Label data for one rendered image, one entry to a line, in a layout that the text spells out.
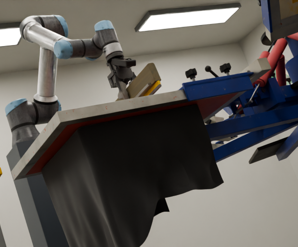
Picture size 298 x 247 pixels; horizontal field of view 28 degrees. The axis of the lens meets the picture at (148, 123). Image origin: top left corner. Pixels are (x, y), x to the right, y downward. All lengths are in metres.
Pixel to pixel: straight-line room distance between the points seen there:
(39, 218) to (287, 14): 1.35
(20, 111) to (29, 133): 0.12
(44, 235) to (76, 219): 0.56
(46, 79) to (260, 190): 4.95
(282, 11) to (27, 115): 1.30
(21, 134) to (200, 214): 4.31
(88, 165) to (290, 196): 5.95
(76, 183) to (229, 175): 5.33
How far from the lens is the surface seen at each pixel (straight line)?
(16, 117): 2.87
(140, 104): 1.98
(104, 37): 2.42
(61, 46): 2.41
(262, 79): 2.62
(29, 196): 2.75
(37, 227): 2.73
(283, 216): 7.58
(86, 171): 1.96
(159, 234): 6.58
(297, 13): 2.29
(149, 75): 2.18
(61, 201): 2.20
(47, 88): 2.90
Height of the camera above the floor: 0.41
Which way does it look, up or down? 14 degrees up
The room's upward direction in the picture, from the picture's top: 20 degrees counter-clockwise
